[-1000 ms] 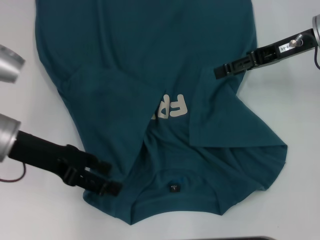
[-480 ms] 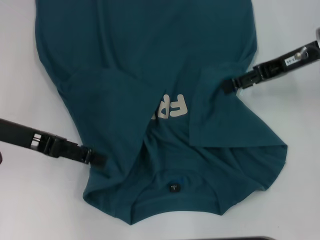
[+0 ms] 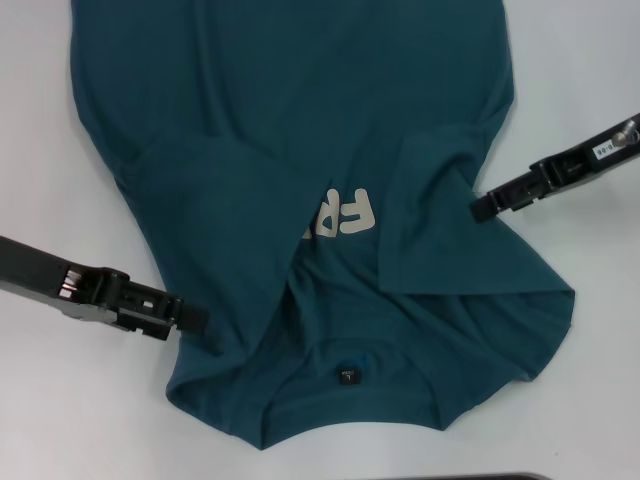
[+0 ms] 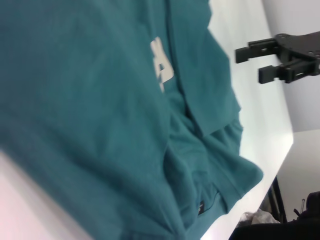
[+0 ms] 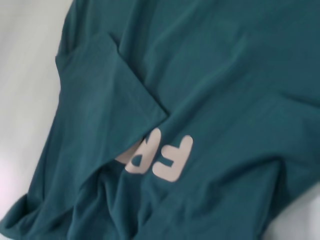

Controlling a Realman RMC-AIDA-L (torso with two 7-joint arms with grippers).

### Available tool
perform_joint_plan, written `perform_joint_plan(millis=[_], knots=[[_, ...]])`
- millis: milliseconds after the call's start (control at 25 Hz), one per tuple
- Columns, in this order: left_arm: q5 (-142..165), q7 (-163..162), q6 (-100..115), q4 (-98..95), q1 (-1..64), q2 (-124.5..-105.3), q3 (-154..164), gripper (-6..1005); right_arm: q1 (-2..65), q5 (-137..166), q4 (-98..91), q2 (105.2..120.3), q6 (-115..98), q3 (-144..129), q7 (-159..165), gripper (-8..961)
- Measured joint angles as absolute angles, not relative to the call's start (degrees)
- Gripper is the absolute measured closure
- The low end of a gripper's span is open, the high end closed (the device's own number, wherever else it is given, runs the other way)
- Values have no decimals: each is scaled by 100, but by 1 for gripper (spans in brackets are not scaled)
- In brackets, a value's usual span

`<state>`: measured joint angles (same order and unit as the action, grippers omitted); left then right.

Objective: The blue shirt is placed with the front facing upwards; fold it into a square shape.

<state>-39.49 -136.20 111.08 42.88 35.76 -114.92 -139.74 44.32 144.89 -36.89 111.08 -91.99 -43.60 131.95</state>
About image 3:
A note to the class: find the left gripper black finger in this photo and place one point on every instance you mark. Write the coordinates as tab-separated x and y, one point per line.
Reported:
190	320

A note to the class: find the teal blue printed t-shirt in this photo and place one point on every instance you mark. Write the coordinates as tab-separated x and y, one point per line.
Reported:
300	100

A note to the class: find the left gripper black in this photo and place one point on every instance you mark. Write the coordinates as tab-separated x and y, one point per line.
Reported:
35	272

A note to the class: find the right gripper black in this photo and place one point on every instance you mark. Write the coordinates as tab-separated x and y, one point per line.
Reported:
575	167

